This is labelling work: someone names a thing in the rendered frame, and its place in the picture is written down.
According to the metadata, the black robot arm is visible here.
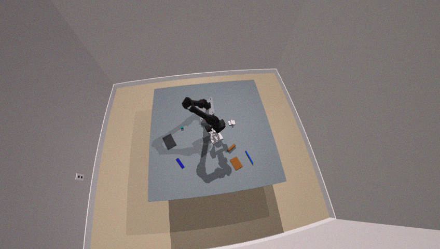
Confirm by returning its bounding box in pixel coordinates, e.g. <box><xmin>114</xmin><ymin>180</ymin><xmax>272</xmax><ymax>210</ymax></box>
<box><xmin>182</xmin><ymin>97</ymin><xmax>225</xmax><ymax>133</ymax></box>

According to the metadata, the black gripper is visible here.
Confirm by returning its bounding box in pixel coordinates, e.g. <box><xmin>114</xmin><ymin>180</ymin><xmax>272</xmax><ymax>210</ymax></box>
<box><xmin>205</xmin><ymin>119</ymin><xmax>225</xmax><ymax>132</ymax></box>

